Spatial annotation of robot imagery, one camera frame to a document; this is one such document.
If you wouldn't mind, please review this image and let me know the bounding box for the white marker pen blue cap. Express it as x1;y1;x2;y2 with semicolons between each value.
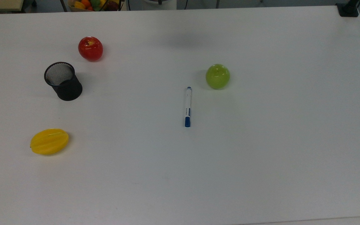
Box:
185;87;192;128

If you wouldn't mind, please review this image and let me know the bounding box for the yellow starfruit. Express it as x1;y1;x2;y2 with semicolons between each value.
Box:
30;128;69;155

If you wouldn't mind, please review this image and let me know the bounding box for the box of toy fruit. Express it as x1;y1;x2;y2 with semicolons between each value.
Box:
67;0;125;12

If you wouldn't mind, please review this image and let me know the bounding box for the white adjoining table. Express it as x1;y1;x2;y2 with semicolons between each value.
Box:
239;216;360;225

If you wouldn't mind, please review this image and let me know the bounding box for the red apple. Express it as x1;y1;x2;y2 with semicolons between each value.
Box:
78;36;103;62

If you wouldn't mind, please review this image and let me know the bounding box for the black table clamp mount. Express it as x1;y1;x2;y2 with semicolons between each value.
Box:
336;0;360;18

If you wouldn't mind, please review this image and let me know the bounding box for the black mesh pen cup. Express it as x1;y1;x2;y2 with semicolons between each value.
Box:
44;62;83;101

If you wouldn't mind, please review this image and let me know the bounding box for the green apple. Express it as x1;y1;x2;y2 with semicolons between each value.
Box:
206;63;231;90

